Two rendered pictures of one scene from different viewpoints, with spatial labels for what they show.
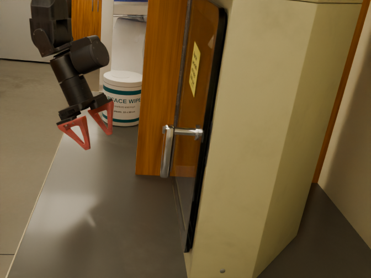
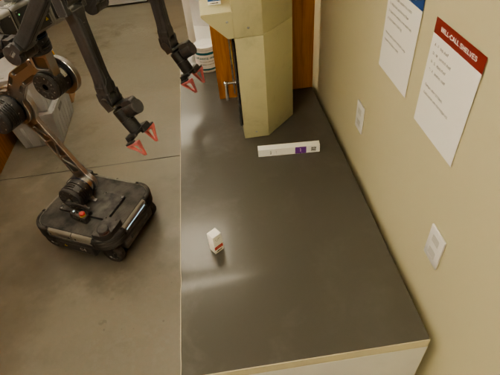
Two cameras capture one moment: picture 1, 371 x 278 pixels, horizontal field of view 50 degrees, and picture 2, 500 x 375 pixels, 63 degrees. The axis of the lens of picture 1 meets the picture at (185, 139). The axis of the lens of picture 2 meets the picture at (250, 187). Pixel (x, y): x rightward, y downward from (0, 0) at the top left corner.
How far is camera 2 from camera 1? 1.19 m
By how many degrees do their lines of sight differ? 20
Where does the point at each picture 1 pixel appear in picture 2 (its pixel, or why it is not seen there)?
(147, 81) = (216, 54)
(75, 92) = (185, 67)
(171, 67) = (225, 46)
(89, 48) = (187, 47)
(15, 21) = not seen: outside the picture
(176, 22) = not seen: hidden behind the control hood
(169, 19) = not seen: hidden behind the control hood
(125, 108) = (208, 62)
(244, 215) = (259, 109)
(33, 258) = (187, 138)
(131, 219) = (221, 119)
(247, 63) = (245, 58)
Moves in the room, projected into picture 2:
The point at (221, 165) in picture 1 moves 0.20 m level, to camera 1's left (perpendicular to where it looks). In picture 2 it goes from (245, 93) to (198, 95)
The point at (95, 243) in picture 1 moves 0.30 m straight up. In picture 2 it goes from (208, 130) to (198, 72)
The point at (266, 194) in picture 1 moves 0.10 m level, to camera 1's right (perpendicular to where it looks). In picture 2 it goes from (265, 100) to (288, 99)
